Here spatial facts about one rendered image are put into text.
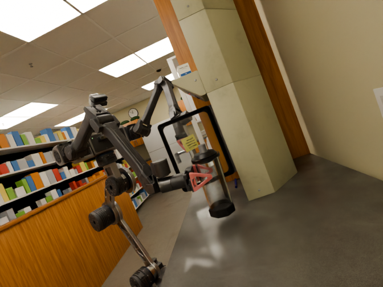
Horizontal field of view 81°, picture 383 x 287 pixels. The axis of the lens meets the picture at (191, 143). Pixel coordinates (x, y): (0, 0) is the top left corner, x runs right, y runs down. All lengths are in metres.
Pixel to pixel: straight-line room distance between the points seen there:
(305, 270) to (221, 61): 0.72
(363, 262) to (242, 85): 0.67
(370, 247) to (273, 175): 0.46
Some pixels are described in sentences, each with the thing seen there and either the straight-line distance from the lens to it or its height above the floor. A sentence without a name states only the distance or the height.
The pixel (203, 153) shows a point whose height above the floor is 1.20.
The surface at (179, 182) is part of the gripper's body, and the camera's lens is 0.83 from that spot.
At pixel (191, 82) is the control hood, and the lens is 0.92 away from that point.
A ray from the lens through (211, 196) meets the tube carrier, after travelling 0.82.
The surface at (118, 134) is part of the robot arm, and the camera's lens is 1.01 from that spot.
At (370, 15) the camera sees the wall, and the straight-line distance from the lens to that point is 0.75.
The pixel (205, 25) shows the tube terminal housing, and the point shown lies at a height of 1.65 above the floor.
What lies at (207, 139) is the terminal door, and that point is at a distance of 1.21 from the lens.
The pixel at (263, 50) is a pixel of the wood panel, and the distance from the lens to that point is 1.34.
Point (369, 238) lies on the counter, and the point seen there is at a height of 0.94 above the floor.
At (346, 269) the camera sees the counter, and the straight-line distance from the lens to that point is 0.57.
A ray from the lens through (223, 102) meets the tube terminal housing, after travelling 0.90.
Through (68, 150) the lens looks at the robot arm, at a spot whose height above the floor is 1.44.
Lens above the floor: 1.30
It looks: 3 degrees down
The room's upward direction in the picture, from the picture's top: 22 degrees counter-clockwise
